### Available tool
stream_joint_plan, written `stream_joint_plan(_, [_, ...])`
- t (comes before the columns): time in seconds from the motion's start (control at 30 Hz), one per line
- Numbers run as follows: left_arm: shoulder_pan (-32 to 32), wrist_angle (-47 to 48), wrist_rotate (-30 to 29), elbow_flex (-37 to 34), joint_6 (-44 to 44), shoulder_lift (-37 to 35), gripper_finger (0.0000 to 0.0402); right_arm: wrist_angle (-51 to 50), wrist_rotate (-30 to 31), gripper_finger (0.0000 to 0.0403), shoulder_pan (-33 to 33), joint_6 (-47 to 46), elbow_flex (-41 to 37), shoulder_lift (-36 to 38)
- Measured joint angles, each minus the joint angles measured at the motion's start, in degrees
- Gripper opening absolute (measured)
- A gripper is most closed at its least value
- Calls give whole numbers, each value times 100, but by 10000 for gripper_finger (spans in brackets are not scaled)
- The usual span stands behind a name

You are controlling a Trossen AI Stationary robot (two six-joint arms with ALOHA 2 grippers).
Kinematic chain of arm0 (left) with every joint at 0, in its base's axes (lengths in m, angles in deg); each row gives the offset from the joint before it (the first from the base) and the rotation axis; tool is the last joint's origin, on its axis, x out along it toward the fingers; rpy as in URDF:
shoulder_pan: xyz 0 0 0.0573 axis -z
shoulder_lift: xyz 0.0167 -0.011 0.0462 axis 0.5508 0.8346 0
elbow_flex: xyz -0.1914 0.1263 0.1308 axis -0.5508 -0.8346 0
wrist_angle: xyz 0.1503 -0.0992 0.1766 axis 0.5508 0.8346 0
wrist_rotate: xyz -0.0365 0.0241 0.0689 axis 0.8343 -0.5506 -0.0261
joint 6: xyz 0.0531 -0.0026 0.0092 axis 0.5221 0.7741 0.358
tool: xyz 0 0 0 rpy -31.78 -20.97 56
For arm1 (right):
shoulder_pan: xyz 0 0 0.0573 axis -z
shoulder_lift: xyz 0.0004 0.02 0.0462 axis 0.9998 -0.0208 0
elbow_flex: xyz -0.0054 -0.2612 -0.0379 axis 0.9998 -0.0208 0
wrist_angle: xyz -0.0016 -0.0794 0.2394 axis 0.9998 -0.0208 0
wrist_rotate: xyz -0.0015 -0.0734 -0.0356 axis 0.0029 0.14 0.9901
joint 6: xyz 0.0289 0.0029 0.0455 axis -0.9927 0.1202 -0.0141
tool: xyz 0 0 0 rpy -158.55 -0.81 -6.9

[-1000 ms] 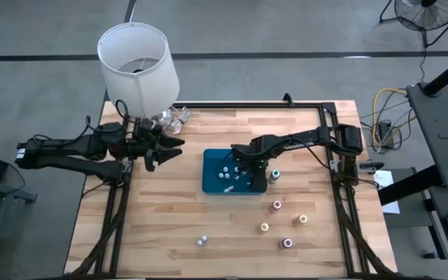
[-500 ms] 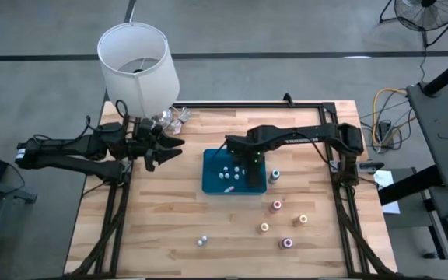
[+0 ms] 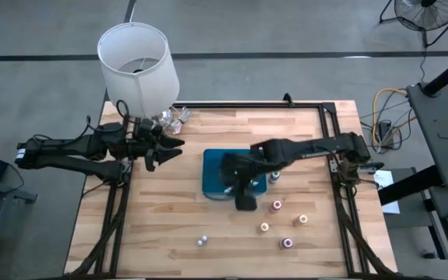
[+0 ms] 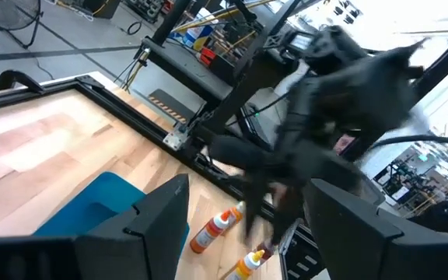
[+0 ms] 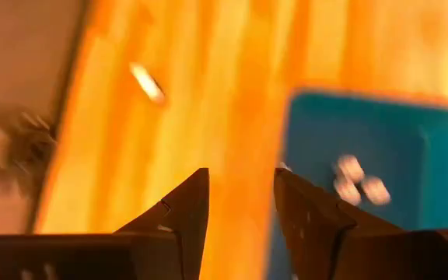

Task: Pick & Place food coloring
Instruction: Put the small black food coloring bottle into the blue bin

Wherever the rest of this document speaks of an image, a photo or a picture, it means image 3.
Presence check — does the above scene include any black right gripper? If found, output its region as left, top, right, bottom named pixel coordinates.
left=219, top=152, right=271, bottom=212

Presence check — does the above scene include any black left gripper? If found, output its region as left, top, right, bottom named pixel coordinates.
left=130, top=118, right=185, bottom=172

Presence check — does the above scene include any blue plastic bin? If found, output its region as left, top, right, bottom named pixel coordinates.
left=201, top=149, right=268, bottom=201

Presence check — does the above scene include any white shade silver table lamp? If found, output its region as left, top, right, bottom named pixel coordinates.
left=96, top=22, right=181, bottom=133

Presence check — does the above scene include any white paper sheet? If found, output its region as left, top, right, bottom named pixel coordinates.
left=373, top=170, right=401, bottom=215

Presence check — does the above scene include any black power strip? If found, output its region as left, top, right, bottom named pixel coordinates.
left=378, top=120, right=395, bottom=149

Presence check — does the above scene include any grey stand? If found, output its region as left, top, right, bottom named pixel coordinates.
left=0, top=173, right=39, bottom=280

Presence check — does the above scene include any dark grey side desk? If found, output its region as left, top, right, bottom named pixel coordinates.
left=377, top=165, right=448, bottom=280

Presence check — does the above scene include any black diagonal pole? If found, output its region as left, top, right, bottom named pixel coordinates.
left=421, top=49, right=448, bottom=97

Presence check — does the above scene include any black floor fan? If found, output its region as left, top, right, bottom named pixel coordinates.
left=378, top=0, right=448, bottom=48

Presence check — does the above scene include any bundled clear lamp cord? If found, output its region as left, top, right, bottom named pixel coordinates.
left=169, top=106, right=193, bottom=135

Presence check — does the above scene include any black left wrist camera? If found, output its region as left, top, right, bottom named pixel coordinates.
left=137, top=118, right=156, bottom=136

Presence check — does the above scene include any yellow cable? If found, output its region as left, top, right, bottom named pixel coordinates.
left=371, top=87, right=418, bottom=148

